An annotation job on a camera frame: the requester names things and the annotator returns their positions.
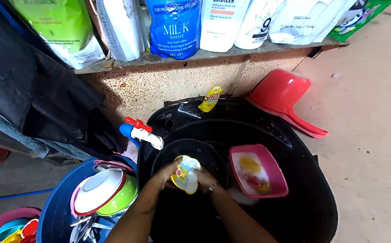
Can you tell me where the person's right hand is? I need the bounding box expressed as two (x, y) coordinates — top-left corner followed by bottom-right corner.
(193, 168), (219, 194)

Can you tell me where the person's left hand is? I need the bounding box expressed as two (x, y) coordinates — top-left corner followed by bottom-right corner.
(152, 157), (183, 190)

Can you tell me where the yellow-rimmed patterned bowl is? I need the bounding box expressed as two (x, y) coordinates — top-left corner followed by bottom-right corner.
(170, 155), (201, 195)

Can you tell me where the person's right forearm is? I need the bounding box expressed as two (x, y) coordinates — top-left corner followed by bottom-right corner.
(210, 184), (278, 243)

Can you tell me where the black round bucket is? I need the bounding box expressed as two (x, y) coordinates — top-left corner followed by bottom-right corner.
(151, 139), (228, 200)

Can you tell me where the green speckled bowl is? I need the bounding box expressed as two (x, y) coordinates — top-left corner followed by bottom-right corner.
(96, 174), (138, 217)

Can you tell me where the yellow sachet with red print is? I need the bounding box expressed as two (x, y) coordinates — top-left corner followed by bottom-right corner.
(198, 85), (223, 113)

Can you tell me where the white bowl with red rim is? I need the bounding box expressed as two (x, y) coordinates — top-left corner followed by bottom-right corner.
(73, 168), (127, 217)

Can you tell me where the pink rectangular plastic container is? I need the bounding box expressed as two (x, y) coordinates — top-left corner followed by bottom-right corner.
(229, 144), (289, 198)

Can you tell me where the pile of metal cutlery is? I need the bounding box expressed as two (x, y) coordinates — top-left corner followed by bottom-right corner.
(69, 207), (129, 243)

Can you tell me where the pink rimmed plate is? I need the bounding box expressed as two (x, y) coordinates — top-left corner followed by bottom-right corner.
(70, 176), (93, 218)

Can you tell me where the black plastic sink basin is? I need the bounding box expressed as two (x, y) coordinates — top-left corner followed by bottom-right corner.
(137, 97), (338, 243)

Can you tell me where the shelf board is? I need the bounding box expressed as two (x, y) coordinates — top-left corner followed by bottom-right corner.
(74, 36), (350, 75)

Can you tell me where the red plastic dipper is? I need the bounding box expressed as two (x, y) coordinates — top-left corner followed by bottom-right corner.
(247, 69), (329, 140)

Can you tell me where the large blue round tub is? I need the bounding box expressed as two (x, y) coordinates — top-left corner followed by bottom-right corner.
(36, 155), (139, 243)

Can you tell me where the blue pouch with white print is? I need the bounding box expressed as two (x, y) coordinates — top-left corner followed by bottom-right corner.
(145, 0), (203, 61)

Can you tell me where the clear glass bottle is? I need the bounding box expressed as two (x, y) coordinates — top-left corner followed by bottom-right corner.
(138, 3), (152, 52)

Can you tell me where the white silver pouch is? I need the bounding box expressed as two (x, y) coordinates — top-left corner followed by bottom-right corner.
(96, 0), (145, 62)

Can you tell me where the white bottle with orange stripe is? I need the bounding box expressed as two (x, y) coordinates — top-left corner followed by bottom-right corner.
(200, 0), (251, 53)

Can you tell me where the red plastic bowl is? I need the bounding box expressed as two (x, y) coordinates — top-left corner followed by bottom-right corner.
(20, 218), (39, 243)

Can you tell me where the black hanging garment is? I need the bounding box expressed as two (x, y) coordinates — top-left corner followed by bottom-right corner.
(0, 0), (127, 158)

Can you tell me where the white bottle with black print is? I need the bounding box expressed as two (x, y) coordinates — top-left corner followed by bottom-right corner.
(234, 0), (281, 50)

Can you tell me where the blue thin pipe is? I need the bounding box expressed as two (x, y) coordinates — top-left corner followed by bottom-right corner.
(0, 188), (54, 203)

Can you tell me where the yellow plastic bowl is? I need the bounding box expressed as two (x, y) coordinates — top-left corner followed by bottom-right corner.
(0, 229), (24, 243)

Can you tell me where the teal plastic bowl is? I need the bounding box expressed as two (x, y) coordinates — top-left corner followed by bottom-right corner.
(0, 218), (29, 243)

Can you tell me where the green and white pouch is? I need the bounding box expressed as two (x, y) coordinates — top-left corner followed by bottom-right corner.
(8, 0), (106, 70)

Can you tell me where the white pouch with grey print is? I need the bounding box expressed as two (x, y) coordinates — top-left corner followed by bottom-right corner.
(269, 0), (357, 46)

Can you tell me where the green packet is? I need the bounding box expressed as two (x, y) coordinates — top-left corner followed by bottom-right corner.
(329, 0), (391, 43)

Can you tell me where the white faucet with red handle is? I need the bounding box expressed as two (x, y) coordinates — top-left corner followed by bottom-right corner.
(119, 116), (164, 151)

